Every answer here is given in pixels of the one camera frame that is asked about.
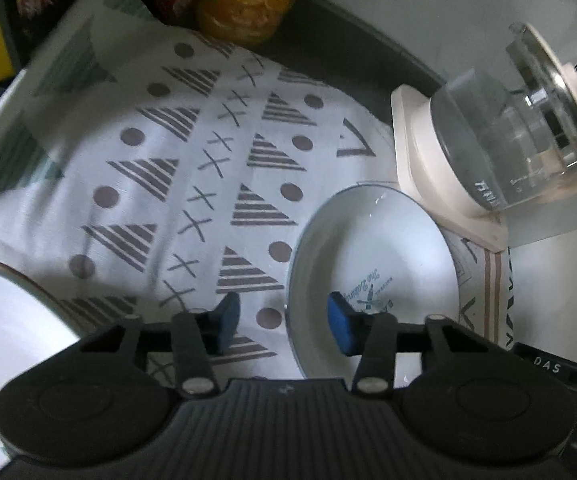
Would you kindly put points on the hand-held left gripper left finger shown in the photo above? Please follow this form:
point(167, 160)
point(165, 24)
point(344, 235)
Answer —
point(228, 320)

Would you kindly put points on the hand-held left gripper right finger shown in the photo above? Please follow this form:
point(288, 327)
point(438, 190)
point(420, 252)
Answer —
point(338, 317)

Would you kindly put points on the white plate with blue print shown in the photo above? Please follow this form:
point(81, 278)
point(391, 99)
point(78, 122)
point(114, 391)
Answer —
point(368, 245)

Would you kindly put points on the cream kettle base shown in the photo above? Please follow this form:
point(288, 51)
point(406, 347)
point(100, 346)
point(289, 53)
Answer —
point(413, 135)

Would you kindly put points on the patterned fringed table cloth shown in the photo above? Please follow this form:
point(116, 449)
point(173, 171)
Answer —
point(133, 135)

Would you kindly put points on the white plate with flower print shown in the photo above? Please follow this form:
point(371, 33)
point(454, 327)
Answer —
point(8, 320)

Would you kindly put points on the glass electric kettle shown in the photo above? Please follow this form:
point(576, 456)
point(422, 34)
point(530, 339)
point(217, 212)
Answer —
point(508, 130)

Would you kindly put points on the orange juice bottle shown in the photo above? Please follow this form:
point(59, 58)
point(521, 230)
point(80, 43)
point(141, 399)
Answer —
point(248, 0)

